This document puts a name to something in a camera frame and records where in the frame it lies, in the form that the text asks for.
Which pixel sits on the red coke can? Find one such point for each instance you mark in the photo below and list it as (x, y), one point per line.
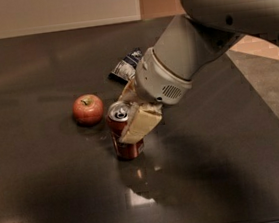
(117, 119)

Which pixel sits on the blue white chip bag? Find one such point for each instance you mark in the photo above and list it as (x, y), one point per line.
(126, 68)

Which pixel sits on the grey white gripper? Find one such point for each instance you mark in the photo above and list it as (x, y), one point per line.
(157, 77)

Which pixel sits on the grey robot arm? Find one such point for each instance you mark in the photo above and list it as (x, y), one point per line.
(206, 30)

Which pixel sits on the red apple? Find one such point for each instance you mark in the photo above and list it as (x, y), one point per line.
(88, 110)

